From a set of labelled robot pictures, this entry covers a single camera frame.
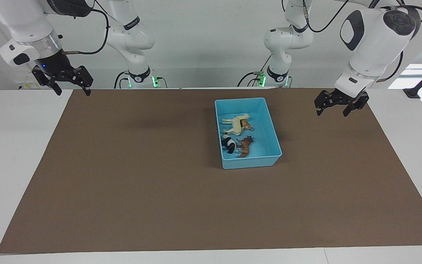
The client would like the cream llama toy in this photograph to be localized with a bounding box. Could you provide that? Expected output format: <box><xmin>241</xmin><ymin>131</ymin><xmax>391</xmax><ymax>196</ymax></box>
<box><xmin>222</xmin><ymin>113</ymin><xmax>250</xmax><ymax>136</ymax></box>

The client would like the black and white panda toy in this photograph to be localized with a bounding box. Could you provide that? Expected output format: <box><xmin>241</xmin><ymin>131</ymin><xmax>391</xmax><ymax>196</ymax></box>
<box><xmin>221</xmin><ymin>134</ymin><xmax>237</xmax><ymax>155</ymax></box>

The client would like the light blue storage box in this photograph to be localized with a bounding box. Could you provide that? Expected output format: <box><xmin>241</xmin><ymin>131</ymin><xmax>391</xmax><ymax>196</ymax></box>
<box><xmin>215</xmin><ymin>97</ymin><xmax>282</xmax><ymax>170</ymax></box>

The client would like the brown table mat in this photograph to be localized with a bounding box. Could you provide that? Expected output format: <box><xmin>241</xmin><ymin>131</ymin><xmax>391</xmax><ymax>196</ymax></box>
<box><xmin>0</xmin><ymin>87</ymin><xmax>422</xmax><ymax>254</ymax></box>

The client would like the black right base cable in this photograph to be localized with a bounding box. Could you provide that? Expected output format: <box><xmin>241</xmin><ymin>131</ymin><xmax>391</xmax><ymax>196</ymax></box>
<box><xmin>114</xmin><ymin>70</ymin><xmax>129</xmax><ymax>89</ymax></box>

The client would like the black base cable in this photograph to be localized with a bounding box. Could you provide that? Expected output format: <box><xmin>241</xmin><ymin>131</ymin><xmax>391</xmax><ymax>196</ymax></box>
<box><xmin>237</xmin><ymin>55</ymin><xmax>272</xmax><ymax>88</ymax></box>
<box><xmin>114</xmin><ymin>70</ymin><xmax>129</xmax><ymax>89</ymax></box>

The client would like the white wall outlet box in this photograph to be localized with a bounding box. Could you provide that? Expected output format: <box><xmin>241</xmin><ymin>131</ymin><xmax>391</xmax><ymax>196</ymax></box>
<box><xmin>15</xmin><ymin>81</ymin><xmax>41</xmax><ymax>90</ymax></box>

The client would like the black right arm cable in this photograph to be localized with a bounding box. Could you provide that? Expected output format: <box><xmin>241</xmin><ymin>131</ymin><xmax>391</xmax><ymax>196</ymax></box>
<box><xmin>62</xmin><ymin>0</ymin><xmax>109</xmax><ymax>55</ymax></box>

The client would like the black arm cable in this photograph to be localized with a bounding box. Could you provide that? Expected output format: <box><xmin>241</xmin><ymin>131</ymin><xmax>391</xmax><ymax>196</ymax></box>
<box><xmin>302</xmin><ymin>0</ymin><xmax>422</xmax><ymax>83</ymax></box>
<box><xmin>62</xmin><ymin>0</ymin><xmax>109</xmax><ymax>55</ymax></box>

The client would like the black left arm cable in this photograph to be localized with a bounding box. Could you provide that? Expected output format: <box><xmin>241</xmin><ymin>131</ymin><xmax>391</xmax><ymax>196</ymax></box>
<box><xmin>302</xmin><ymin>0</ymin><xmax>422</xmax><ymax>83</ymax></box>

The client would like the black left base cable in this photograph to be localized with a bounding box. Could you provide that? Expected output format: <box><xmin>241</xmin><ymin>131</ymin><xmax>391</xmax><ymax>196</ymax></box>
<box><xmin>237</xmin><ymin>55</ymin><xmax>272</xmax><ymax>88</ymax></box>

